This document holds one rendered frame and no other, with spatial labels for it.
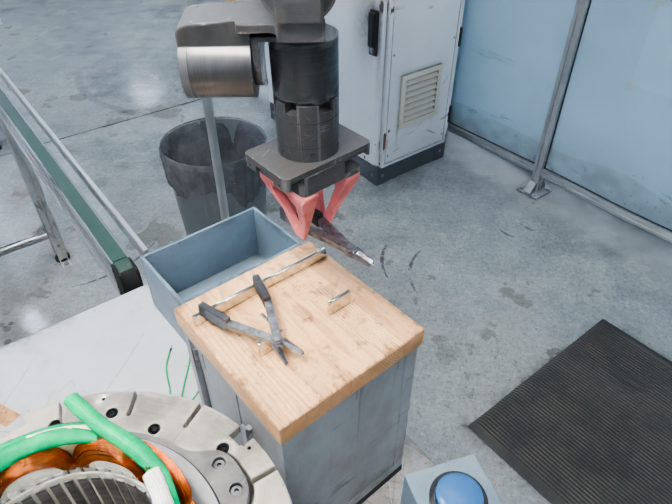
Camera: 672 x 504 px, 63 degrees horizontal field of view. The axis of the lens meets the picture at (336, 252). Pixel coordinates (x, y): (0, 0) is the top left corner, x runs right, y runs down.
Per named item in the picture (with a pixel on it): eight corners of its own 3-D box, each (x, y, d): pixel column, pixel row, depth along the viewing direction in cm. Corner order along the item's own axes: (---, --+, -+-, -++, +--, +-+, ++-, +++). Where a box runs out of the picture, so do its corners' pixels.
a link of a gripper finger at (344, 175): (266, 228, 58) (257, 150, 52) (319, 202, 61) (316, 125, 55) (307, 261, 54) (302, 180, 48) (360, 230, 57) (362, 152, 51)
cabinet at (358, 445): (212, 450, 79) (178, 324, 62) (314, 381, 88) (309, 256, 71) (294, 562, 67) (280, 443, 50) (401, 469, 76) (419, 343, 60)
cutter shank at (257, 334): (226, 328, 56) (225, 324, 55) (230, 323, 56) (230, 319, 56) (278, 347, 54) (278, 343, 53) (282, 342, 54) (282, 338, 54)
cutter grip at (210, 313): (199, 315, 58) (196, 304, 57) (204, 311, 58) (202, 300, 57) (227, 331, 56) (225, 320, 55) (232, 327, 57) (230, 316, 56)
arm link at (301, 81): (339, 31, 41) (337, 7, 46) (247, 32, 41) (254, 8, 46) (339, 115, 46) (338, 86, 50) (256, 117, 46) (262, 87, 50)
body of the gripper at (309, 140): (245, 169, 52) (234, 94, 47) (328, 133, 57) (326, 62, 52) (286, 199, 48) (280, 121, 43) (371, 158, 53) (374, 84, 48)
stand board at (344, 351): (176, 323, 62) (172, 308, 61) (309, 254, 72) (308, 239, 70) (280, 446, 50) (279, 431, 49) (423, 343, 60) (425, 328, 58)
